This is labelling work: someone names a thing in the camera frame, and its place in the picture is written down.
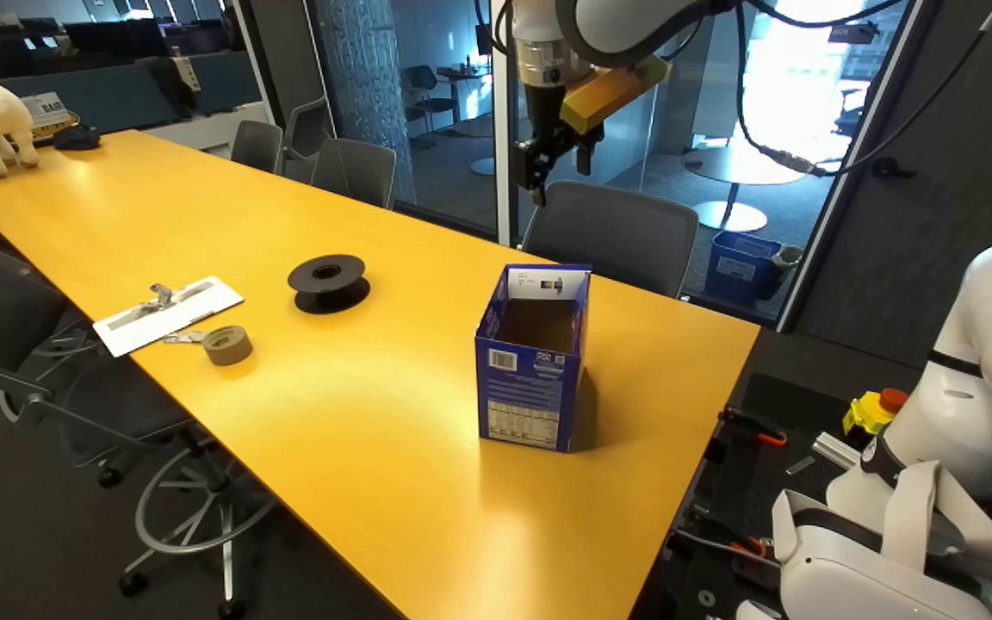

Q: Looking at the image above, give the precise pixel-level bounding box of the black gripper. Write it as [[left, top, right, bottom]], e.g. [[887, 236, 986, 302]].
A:
[[512, 81, 610, 212]]

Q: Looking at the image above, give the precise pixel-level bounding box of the blue cardboard box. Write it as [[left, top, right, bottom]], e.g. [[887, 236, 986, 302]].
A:
[[472, 261, 594, 456]]

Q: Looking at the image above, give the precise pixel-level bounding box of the small white card box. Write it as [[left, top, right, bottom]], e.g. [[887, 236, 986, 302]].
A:
[[18, 89, 83, 148]]

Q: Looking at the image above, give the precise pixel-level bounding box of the grey office chair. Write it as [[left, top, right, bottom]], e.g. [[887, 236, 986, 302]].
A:
[[227, 117, 289, 177], [0, 221, 281, 620], [305, 135, 401, 215], [281, 96, 336, 158], [515, 184, 702, 302]]

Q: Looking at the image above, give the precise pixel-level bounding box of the blue waste bin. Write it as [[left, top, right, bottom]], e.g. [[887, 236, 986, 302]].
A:
[[706, 231, 804, 309]]

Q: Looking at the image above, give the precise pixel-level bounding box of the black tape roll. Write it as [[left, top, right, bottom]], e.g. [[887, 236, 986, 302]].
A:
[[286, 252, 372, 317]]

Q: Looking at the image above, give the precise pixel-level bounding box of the white side table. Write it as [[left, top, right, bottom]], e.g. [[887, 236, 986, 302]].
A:
[[143, 102, 249, 158]]

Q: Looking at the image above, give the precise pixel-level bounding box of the tan tape roll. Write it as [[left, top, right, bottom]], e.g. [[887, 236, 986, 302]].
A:
[[197, 325, 256, 370]]

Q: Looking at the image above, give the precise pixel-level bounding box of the white paper sheet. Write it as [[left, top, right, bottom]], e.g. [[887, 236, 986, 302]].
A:
[[91, 274, 249, 362]]

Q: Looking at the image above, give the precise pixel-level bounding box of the black perforated mounting table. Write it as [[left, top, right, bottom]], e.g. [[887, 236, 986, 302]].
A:
[[646, 365, 903, 620]]

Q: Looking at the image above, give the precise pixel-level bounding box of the clear plastic bar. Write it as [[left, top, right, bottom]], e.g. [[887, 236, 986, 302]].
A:
[[808, 431, 868, 472]]

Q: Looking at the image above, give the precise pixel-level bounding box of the grey metal clip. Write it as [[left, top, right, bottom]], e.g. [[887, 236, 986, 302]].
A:
[[142, 279, 179, 317]]

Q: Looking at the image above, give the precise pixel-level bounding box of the dark grey sofa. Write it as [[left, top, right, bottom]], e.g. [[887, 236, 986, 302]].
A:
[[0, 13, 242, 131]]

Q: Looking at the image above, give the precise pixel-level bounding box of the small black object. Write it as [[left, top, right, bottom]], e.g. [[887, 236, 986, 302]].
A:
[[52, 120, 108, 156]]

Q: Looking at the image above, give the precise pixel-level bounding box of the white VR headset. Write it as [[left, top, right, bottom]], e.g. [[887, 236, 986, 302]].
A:
[[769, 457, 992, 620]]

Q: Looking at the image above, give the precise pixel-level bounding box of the yellowish wrist camera box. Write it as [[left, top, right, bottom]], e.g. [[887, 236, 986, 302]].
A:
[[556, 58, 674, 135]]

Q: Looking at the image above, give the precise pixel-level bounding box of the orange handled clamp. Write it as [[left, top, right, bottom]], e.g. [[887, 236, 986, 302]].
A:
[[721, 408, 795, 456], [678, 523, 778, 570]]

